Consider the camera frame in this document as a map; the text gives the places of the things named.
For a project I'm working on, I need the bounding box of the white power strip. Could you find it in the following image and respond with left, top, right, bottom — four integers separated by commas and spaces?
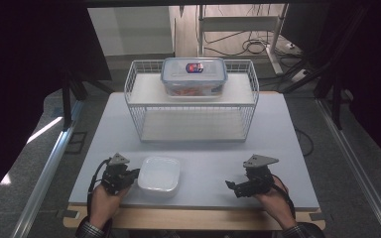
290, 67, 311, 84

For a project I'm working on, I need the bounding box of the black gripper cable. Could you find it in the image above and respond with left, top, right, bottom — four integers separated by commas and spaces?
86, 158, 112, 219
271, 174, 297, 221

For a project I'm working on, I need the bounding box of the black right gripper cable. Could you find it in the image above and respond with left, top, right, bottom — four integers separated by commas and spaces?
271, 174, 297, 221

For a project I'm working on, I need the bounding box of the white wire shelf rack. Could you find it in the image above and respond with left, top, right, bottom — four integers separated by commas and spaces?
123, 59, 260, 144

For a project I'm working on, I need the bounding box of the white cabinet panel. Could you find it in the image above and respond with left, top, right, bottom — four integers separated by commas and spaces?
86, 6, 177, 58

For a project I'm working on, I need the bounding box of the clear lidded food container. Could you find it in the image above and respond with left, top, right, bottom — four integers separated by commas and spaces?
160, 57, 229, 98

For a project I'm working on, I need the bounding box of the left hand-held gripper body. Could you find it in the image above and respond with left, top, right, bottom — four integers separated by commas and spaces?
100, 152, 134, 196

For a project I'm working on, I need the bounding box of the thin black cable loop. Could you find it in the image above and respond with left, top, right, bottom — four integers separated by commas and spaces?
293, 126, 316, 159

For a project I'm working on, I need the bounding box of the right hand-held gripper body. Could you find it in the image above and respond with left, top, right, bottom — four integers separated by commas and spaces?
242, 154, 280, 199

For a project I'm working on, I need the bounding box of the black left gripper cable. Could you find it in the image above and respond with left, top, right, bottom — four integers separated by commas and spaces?
86, 158, 112, 219

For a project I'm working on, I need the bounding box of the aluminium floor rail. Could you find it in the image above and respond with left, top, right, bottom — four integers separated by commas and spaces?
10, 99, 86, 238
315, 98, 381, 238

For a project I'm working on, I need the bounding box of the person's left hand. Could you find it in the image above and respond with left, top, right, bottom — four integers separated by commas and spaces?
87, 182, 132, 230

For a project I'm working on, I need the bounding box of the white metal desk frame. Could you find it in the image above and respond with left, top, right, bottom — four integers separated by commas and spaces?
195, 3, 290, 76

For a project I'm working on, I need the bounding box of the tangle of black floor cables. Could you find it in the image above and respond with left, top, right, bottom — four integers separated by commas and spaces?
202, 30, 281, 58

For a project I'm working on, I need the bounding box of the person's right hand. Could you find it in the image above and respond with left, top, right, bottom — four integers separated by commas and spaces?
251, 184, 298, 231

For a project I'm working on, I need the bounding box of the black metal stand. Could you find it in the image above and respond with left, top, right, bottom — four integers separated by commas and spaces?
48, 48, 115, 131
277, 6, 373, 131

